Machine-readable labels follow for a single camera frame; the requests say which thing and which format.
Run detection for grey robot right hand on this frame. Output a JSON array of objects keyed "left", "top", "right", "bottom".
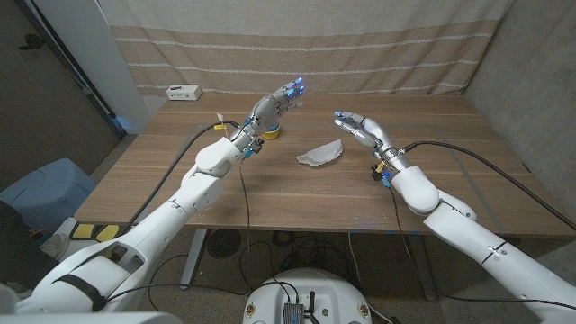
[{"left": 333, "top": 111, "right": 411, "bottom": 171}]

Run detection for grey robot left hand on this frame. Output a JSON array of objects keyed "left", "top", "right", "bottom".
[{"left": 229, "top": 76, "right": 305, "bottom": 154}]

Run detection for white paper coffee filter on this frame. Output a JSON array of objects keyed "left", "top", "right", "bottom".
[{"left": 295, "top": 139, "right": 344, "bottom": 167}]

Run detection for beige striped fabric backdrop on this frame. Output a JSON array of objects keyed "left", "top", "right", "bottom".
[{"left": 97, "top": 0, "right": 514, "bottom": 96}]

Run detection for white power outlet box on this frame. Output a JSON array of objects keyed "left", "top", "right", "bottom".
[{"left": 166, "top": 85, "right": 203, "bottom": 102}]

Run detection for round black floor fan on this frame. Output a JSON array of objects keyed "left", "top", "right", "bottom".
[{"left": 206, "top": 229, "right": 242, "bottom": 260}]

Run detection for grey table leg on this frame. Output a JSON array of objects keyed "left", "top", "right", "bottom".
[{"left": 407, "top": 234, "right": 438, "bottom": 302}]

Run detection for white table leg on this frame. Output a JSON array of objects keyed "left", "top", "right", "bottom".
[{"left": 179, "top": 228, "right": 208, "bottom": 291}]

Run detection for white robot torso base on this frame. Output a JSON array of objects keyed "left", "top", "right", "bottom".
[{"left": 242, "top": 267, "right": 374, "bottom": 324}]

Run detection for small grey electronics box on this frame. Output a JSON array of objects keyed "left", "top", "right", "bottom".
[{"left": 282, "top": 301, "right": 305, "bottom": 324}]

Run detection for blue plastic bin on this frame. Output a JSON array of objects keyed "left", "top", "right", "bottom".
[{"left": 0, "top": 157, "right": 98, "bottom": 233}]

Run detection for white robot chest edge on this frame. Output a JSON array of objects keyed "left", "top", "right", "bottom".
[{"left": 0, "top": 311, "right": 184, "bottom": 324}]

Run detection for person in dark trousers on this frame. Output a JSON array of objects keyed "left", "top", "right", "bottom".
[{"left": 0, "top": 201, "right": 62, "bottom": 292}]

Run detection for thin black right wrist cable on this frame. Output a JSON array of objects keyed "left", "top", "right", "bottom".
[{"left": 387, "top": 184, "right": 576, "bottom": 312}]

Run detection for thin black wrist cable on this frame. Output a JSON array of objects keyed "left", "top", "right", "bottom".
[
  {"left": 387, "top": 184, "right": 576, "bottom": 312},
  {"left": 105, "top": 161, "right": 253, "bottom": 302}
]

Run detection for thin black left wrist cable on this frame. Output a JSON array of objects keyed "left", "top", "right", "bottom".
[{"left": 105, "top": 161, "right": 253, "bottom": 302}]

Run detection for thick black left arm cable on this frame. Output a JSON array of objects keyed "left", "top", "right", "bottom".
[{"left": 121, "top": 120, "right": 241, "bottom": 235}]

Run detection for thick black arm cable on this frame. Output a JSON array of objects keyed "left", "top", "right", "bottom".
[
  {"left": 402, "top": 140, "right": 576, "bottom": 231},
  {"left": 121, "top": 120, "right": 241, "bottom": 235}
]

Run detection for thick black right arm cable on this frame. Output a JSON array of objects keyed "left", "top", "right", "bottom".
[{"left": 402, "top": 140, "right": 576, "bottom": 231}]

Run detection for black floor cable tangle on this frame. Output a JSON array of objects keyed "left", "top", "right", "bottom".
[{"left": 238, "top": 231, "right": 361, "bottom": 293}]

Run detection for white door frame panel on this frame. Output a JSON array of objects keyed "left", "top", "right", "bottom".
[{"left": 33, "top": 0, "right": 152, "bottom": 135}]

